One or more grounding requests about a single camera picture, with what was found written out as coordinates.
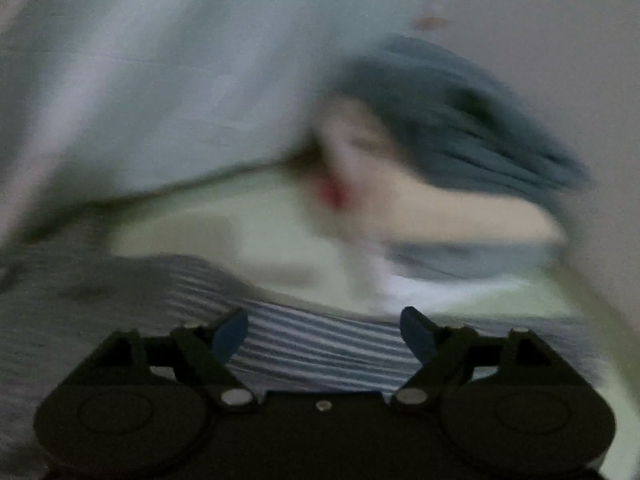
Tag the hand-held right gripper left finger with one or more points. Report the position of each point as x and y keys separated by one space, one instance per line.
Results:
x=231 y=336

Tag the grey checked garment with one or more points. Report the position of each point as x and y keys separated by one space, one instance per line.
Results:
x=310 y=341

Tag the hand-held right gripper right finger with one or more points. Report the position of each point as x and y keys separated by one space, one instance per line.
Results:
x=417 y=336

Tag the white printed sheet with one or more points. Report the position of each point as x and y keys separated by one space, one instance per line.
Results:
x=150 y=85

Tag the green grid mat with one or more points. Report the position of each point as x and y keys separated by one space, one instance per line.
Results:
x=260 y=240

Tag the blue-grey cloth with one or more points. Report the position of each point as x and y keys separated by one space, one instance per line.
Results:
x=450 y=110

